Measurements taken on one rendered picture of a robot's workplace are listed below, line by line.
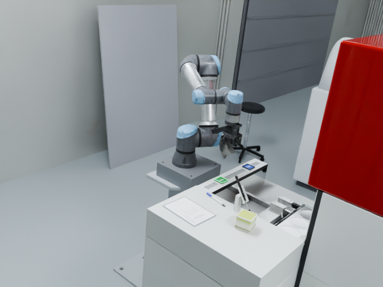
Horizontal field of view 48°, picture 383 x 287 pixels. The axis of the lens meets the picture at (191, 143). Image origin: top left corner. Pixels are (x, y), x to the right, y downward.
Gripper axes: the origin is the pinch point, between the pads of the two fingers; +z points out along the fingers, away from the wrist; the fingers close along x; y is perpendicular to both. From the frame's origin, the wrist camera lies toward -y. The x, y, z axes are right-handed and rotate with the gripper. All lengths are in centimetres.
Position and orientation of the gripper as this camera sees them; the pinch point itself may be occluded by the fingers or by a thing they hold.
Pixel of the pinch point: (223, 155)
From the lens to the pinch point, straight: 224.4
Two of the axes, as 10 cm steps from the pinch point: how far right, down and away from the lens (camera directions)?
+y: 7.5, 3.3, -5.8
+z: -1.0, 9.1, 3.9
